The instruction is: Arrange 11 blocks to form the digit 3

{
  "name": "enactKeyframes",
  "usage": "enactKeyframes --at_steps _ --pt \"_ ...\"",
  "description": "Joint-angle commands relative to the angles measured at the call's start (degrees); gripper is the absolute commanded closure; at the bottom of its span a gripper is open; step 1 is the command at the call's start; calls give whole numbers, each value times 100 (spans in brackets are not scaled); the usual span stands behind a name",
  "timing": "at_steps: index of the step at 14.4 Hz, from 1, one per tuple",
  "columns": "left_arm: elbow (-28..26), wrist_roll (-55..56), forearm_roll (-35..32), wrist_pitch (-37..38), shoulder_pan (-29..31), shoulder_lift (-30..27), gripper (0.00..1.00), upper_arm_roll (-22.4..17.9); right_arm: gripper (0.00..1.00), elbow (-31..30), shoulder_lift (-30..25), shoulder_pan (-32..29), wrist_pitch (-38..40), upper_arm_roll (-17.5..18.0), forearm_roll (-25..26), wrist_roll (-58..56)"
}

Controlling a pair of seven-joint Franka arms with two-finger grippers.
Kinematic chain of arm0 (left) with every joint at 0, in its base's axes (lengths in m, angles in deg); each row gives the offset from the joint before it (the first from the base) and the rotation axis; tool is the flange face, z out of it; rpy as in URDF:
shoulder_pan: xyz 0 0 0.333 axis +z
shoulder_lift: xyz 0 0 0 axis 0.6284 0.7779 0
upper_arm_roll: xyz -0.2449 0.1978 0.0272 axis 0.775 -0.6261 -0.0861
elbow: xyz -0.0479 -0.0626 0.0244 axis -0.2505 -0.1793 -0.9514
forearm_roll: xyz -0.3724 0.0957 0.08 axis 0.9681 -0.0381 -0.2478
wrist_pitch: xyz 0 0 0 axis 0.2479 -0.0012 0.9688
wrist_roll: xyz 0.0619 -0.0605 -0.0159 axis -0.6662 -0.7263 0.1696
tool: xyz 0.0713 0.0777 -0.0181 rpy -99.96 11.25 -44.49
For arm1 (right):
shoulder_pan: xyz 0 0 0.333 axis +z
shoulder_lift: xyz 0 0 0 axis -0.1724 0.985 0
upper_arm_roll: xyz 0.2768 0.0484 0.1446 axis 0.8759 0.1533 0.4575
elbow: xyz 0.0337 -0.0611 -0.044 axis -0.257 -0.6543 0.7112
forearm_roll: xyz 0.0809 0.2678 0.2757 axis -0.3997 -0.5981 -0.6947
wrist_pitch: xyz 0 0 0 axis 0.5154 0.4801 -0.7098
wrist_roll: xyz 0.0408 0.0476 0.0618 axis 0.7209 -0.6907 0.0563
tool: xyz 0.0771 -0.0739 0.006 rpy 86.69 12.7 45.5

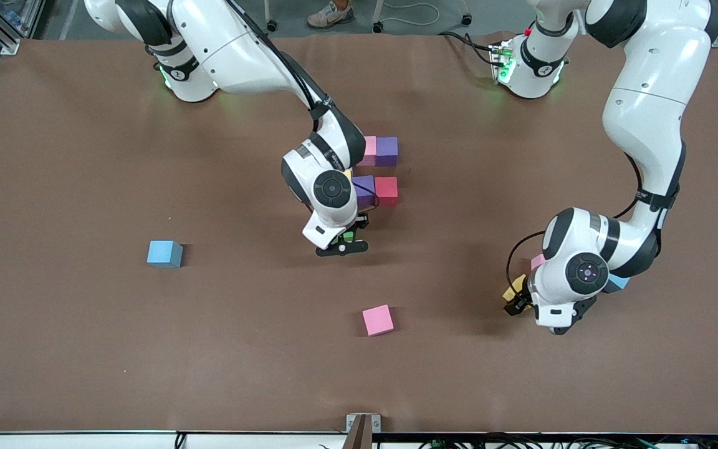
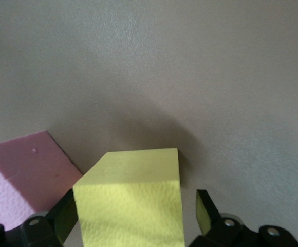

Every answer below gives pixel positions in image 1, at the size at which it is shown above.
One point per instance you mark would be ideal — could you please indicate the grey metal bracket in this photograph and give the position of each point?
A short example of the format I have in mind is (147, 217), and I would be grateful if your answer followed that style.
(351, 424)

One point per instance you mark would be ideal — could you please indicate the walking person's leg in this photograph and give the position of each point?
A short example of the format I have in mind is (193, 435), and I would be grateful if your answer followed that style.
(331, 14)

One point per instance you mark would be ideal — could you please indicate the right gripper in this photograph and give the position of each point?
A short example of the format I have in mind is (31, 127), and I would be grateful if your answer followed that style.
(361, 221)

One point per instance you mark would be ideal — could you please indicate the light blue foam cube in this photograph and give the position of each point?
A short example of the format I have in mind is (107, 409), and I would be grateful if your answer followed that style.
(617, 284)
(164, 253)

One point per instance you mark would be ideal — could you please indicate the purple foam cube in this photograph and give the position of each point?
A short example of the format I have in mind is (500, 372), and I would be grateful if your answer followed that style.
(387, 148)
(366, 187)

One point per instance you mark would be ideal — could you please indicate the red foam cube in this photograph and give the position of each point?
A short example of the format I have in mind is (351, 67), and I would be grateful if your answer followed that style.
(387, 189)

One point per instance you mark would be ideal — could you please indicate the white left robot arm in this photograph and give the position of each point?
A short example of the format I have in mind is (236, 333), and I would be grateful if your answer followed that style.
(652, 93)

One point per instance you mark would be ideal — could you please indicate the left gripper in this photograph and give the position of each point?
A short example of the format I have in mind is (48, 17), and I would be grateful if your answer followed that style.
(521, 300)

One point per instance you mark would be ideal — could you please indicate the brown table cover sheet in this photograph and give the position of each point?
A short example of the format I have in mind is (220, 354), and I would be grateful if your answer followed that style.
(85, 343)

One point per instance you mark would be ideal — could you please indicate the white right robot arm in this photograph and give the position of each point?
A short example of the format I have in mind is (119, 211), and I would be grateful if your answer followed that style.
(240, 56)

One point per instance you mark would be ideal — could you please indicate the black caster wheel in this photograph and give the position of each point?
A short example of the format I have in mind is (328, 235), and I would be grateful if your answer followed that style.
(466, 20)
(270, 25)
(376, 27)

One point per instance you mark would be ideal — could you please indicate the green foam cube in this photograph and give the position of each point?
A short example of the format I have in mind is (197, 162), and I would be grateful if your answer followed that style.
(349, 236)

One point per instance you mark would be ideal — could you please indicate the pink foam cube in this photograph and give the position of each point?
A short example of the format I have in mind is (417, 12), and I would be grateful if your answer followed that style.
(370, 149)
(378, 320)
(537, 260)

